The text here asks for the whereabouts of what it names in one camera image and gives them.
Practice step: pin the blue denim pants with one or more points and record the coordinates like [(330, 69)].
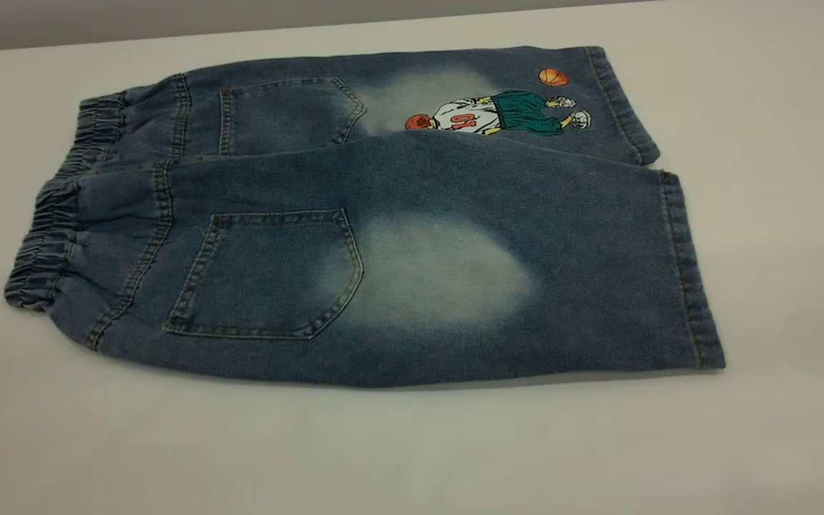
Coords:
[(398, 272)]

